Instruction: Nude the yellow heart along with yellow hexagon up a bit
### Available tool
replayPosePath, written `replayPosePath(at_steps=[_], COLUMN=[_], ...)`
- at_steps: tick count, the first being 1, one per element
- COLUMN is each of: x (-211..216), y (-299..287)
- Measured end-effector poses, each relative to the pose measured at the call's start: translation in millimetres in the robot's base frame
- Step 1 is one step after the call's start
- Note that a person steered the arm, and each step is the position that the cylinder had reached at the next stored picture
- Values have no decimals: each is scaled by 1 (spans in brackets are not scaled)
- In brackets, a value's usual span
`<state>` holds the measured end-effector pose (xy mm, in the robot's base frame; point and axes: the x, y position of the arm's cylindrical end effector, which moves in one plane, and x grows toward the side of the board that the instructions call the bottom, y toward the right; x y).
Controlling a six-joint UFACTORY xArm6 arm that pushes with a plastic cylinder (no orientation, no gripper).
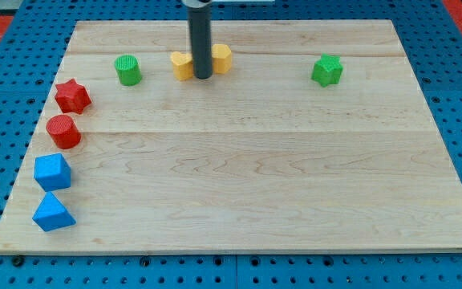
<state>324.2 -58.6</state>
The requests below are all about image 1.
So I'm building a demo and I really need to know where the light wooden board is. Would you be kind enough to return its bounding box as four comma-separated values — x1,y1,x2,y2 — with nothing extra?
0,20,462,256

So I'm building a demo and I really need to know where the yellow heart block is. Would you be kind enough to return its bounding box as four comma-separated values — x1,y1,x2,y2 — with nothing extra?
170,51,194,81

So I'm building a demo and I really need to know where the blue cube block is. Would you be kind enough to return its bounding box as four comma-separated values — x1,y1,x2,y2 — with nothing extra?
34,153,71,191

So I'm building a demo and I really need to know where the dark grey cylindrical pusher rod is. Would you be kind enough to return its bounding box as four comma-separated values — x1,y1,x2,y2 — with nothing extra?
187,0,213,79

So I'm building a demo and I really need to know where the yellow hexagon block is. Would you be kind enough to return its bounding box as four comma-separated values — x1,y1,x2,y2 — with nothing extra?
212,44,233,74

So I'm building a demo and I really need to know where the green star block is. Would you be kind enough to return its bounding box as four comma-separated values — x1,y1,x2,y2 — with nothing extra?
310,54,343,87

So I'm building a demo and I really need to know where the red cylinder block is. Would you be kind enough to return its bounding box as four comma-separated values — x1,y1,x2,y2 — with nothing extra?
46,115,82,149

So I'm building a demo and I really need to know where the red star block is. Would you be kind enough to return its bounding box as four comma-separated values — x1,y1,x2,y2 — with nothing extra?
55,79,91,115

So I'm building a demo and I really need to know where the blue triangular prism block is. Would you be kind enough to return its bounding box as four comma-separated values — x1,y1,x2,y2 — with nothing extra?
32,192,76,232

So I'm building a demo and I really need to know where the green cylinder block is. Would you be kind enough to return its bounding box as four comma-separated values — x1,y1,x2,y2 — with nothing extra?
114,55,142,86

